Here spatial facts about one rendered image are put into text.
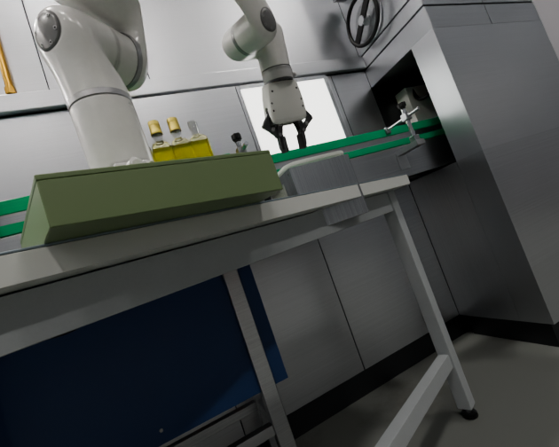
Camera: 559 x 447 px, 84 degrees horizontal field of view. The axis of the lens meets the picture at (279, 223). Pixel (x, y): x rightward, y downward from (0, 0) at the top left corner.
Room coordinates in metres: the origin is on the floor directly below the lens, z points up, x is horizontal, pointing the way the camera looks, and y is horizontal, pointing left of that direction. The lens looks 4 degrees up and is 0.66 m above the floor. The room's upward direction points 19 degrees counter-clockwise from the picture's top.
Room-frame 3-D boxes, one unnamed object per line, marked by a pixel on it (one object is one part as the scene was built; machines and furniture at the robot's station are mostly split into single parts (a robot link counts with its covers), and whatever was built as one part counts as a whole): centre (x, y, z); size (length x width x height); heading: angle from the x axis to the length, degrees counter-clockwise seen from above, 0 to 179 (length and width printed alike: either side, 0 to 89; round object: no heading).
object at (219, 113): (1.18, 0.01, 1.15); 0.90 x 0.03 x 0.34; 112
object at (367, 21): (1.32, -0.66, 1.49); 0.21 x 0.05 x 0.21; 22
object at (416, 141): (1.12, -0.55, 0.90); 0.17 x 0.05 x 0.23; 22
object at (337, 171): (0.86, -0.09, 0.79); 0.27 x 0.17 x 0.08; 22
